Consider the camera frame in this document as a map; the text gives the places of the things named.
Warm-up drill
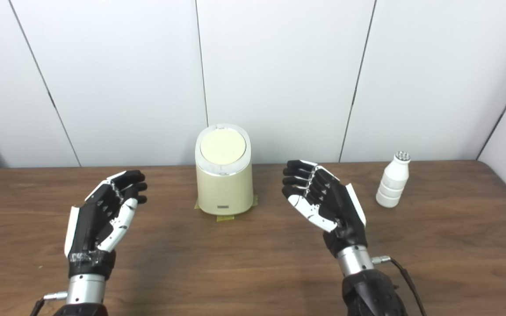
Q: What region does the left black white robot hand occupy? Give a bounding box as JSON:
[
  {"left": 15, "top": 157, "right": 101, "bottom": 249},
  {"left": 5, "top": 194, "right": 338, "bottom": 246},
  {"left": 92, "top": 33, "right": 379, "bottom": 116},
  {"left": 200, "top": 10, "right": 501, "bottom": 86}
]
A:
[{"left": 64, "top": 170, "right": 148, "bottom": 281}]

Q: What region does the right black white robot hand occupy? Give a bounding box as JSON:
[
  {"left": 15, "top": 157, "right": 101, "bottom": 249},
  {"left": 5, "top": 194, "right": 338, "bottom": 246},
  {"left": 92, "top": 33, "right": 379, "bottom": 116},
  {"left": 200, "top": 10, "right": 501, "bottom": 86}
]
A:
[{"left": 282, "top": 160, "right": 368, "bottom": 259}]

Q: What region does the small white plastic bottle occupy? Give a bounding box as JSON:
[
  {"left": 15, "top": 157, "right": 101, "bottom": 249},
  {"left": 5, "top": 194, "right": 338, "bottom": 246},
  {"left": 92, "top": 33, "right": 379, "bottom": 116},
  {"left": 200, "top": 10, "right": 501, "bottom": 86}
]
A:
[{"left": 376, "top": 151, "right": 411, "bottom": 208}]

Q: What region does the cream cylindrical trash bin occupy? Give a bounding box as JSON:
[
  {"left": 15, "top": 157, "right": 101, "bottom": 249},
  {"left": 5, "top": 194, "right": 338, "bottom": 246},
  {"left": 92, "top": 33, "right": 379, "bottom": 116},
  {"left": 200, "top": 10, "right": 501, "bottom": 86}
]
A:
[{"left": 195, "top": 124, "right": 254, "bottom": 215}]

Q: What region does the cream round bin lid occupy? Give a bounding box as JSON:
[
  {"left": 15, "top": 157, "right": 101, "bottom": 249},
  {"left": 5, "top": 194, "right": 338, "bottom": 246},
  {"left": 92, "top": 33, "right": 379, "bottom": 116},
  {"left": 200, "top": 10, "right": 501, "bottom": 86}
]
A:
[{"left": 200, "top": 128, "right": 247, "bottom": 165}]

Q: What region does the yellow tape under bin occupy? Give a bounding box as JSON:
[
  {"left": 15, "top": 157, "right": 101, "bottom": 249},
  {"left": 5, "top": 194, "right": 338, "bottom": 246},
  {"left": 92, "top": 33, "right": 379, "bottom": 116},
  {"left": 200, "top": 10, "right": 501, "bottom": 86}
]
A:
[{"left": 194, "top": 195, "right": 258, "bottom": 222}]

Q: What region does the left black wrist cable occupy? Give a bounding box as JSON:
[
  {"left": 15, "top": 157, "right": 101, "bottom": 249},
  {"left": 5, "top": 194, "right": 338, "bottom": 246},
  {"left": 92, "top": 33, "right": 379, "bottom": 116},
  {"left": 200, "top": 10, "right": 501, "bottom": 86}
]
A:
[{"left": 29, "top": 292, "right": 68, "bottom": 316}]

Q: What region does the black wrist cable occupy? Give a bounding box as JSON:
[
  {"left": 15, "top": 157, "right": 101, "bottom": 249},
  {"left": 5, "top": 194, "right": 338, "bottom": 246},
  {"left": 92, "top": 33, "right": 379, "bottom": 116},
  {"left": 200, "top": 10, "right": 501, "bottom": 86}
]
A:
[
  {"left": 372, "top": 255, "right": 427, "bottom": 316},
  {"left": 29, "top": 292, "right": 68, "bottom": 316}
]

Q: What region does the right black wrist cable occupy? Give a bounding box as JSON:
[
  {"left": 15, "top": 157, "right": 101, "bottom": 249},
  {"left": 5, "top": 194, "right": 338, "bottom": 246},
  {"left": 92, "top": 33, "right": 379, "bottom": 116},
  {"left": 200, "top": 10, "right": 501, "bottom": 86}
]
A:
[{"left": 372, "top": 255, "right": 427, "bottom": 316}]

